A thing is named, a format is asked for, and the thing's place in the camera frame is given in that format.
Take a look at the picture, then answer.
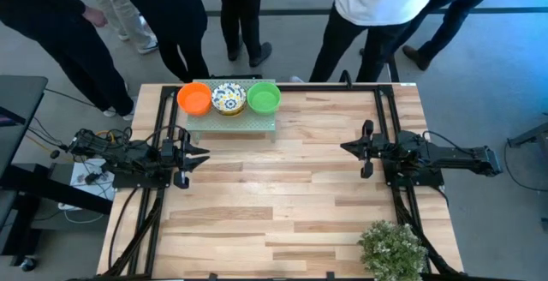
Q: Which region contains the black floor cable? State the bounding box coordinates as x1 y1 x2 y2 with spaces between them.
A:
502 141 548 194

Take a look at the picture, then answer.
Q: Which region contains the grey stand leg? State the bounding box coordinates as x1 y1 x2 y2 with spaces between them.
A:
506 122 548 150

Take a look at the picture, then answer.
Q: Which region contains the orange plastic mini bowl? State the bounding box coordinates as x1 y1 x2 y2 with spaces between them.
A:
176 81 214 117

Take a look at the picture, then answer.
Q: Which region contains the thick black cable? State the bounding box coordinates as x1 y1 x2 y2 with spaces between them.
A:
107 186 142 270

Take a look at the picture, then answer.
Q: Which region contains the white power box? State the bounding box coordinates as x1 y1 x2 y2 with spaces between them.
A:
57 157 116 212

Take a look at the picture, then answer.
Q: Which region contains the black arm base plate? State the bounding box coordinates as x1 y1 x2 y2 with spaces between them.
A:
111 156 173 190
382 151 446 188

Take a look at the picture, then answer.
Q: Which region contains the green plastic mini bowl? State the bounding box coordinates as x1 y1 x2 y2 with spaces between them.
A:
246 81 283 117

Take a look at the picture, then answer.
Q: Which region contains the green perforated metal shelf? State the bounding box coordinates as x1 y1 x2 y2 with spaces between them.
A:
185 78 278 144

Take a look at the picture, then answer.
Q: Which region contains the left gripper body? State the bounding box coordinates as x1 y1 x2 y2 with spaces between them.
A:
160 127 193 190

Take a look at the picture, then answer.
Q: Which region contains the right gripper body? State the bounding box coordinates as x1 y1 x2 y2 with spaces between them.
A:
360 119 389 180

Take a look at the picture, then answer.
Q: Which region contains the black clamp bracket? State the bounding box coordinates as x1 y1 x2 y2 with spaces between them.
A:
339 69 354 90

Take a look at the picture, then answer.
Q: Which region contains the person's hand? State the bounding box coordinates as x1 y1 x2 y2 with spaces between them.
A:
82 6 110 28

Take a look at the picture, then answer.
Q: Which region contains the black aluminium table frame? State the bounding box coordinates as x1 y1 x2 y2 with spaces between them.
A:
96 82 468 281

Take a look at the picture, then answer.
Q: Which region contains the black equipment stand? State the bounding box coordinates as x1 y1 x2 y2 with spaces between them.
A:
0 163 113 269

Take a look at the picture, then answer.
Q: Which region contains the black side desk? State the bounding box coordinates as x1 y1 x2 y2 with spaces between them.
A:
0 75 49 177

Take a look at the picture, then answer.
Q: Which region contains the potted plant with white flowers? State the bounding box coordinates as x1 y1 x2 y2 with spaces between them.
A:
357 219 430 281

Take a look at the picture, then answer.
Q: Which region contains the yellow blue-patterned ceramic bowl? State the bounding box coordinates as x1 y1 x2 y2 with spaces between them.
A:
211 81 249 117

